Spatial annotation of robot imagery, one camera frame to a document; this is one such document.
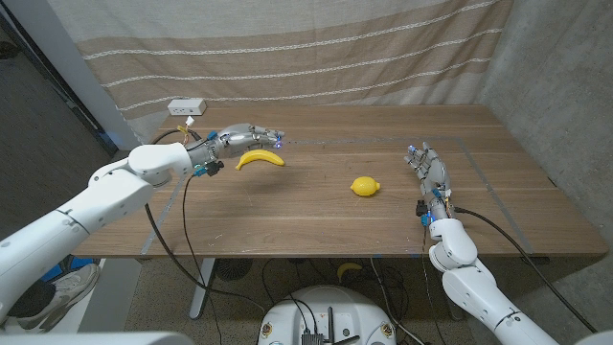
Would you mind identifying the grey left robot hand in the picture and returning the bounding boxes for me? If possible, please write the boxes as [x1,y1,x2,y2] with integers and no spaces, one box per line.
[200,123,285,160]

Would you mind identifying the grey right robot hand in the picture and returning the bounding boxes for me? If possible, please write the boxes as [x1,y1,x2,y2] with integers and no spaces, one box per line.
[403,141,452,220]

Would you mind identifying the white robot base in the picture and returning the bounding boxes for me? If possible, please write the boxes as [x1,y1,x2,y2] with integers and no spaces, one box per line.
[258,286,397,345]

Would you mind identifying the yellow toy banana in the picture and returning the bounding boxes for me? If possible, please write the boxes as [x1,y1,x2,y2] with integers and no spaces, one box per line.
[235,149,286,172]

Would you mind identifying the yellow lemon stress ball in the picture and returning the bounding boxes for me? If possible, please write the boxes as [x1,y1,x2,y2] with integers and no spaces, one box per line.
[350,175,381,197]

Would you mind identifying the yellow banana under table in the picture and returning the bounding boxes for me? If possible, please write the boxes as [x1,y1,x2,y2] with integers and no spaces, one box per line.
[336,262,364,283]

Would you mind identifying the white power strip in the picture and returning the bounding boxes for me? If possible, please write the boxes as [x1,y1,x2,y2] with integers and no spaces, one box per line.
[167,98,208,117]

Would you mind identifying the beige striped fabric backdrop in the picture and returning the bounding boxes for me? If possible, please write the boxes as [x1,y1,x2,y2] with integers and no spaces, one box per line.
[47,0,516,140]

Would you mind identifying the black round floor fan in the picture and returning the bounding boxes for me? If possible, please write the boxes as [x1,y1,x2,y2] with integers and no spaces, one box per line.
[214,258,254,283]

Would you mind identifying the white table leg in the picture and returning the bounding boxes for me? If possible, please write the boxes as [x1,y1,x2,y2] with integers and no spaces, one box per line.
[188,258,216,320]

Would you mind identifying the grey sneaker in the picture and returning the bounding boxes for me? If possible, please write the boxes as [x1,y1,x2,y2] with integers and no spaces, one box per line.
[16,263,102,333]

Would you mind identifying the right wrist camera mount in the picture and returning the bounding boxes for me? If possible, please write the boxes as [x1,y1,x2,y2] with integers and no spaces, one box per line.
[415,199,431,227]

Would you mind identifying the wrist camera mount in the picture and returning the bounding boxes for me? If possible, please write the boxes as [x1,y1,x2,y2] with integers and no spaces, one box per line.
[415,199,431,227]
[193,160,225,178]

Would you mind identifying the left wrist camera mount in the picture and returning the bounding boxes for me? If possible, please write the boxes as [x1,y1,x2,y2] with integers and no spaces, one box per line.
[193,160,225,178]

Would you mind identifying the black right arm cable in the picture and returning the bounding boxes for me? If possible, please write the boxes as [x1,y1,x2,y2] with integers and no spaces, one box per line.
[452,205,599,334]

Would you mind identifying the thin black cable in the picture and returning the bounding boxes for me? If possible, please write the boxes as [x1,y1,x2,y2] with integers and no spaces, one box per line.
[181,174,224,345]

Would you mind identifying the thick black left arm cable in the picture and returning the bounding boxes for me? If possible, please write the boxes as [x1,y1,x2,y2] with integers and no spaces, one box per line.
[143,127,265,313]

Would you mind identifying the white corner post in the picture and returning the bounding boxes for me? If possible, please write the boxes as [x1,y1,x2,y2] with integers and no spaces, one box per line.
[2,0,145,152]

